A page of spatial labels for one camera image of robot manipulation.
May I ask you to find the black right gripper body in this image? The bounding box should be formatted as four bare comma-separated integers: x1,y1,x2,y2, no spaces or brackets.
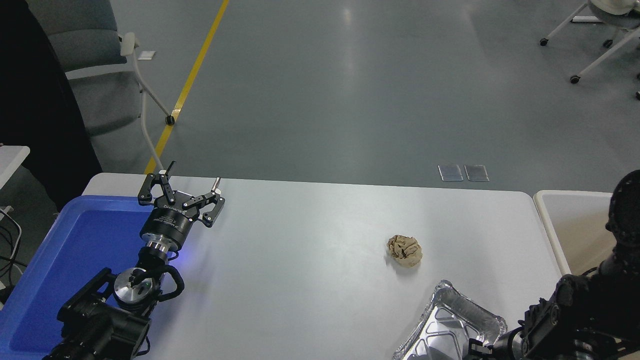
492,329,525,360

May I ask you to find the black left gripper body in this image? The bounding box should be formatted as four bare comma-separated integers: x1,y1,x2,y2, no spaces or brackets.
139,194,200,250

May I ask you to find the silver foil tray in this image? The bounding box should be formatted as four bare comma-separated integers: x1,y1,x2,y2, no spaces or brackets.
392,280,508,360

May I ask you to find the blue plastic tray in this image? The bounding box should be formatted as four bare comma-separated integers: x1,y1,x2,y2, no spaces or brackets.
0,195,166,360

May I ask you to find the grey office chair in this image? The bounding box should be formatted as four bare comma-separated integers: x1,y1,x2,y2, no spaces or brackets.
27,0,176,173

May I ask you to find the crumpled tan paper ball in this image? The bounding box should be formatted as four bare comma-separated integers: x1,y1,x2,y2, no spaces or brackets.
386,234,423,267

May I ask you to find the large pale bin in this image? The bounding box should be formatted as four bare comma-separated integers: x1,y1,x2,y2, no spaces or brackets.
533,190,640,360

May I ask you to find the person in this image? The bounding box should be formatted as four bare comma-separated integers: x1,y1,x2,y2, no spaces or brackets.
0,0,103,212

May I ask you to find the white side table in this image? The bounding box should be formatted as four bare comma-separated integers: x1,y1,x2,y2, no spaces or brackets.
0,145,31,190

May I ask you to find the white wheeled chair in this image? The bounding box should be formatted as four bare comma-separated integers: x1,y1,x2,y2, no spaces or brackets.
539,0,640,100

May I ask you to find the white cable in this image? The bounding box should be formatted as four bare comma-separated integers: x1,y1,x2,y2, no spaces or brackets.
0,206,24,263

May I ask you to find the black cable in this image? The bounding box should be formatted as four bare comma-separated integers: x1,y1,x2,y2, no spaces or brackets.
0,222,23,291

